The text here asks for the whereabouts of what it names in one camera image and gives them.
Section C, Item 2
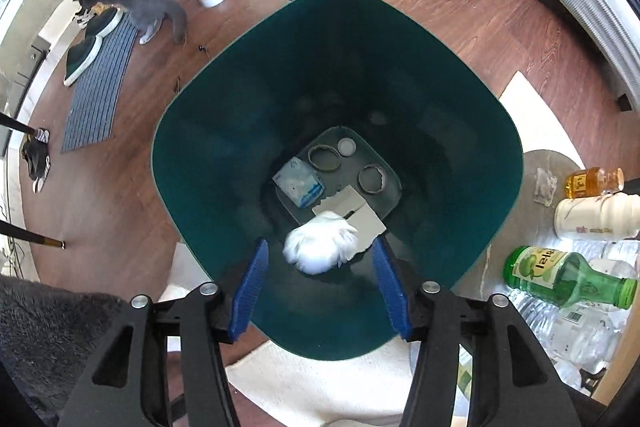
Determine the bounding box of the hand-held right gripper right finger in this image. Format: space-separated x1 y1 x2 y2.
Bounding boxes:
371 237 583 427

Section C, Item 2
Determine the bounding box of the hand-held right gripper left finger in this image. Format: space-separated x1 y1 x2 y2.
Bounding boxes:
57 238 271 427

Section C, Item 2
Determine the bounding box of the torn printed cardboard box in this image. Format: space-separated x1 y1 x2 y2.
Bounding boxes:
311 186 388 253

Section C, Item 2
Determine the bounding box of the white paper ball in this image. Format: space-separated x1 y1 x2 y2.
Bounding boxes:
283 210 361 275

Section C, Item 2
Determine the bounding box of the cardboard tape ring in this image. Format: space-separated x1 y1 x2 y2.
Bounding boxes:
358 164 388 194
307 145 342 172

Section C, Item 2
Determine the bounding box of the blue white tissue pack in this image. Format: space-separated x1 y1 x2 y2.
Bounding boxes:
272 158 323 208

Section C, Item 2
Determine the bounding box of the dark green trash bin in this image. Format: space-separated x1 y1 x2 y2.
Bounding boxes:
151 0 524 361

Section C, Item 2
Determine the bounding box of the cream rug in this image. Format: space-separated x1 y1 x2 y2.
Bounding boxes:
160 72 586 427

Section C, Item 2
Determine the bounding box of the green glass bottle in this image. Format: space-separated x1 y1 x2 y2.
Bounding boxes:
504 246 638 309

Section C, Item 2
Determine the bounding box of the crumpled clear wrapper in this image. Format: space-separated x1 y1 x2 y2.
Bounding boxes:
535 168 557 206

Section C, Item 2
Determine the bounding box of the pile of clear plastic bottles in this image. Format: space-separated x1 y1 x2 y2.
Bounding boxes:
510 239 640 390

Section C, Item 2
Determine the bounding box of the dark grey fuzzy rug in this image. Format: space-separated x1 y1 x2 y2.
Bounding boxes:
0 276 132 427

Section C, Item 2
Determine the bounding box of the white plastic bottle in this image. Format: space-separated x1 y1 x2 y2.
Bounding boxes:
555 194 640 241

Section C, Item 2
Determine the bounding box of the black gold-tipped leg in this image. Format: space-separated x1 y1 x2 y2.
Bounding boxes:
0 220 66 250

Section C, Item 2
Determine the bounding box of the orange drink bottle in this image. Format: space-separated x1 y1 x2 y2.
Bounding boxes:
565 167 625 199

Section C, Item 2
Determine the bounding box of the grey striped doormat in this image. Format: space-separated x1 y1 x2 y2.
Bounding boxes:
61 14 138 152

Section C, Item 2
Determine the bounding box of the dark green shoe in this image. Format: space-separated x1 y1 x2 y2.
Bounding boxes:
63 34 108 88
82 7 123 38

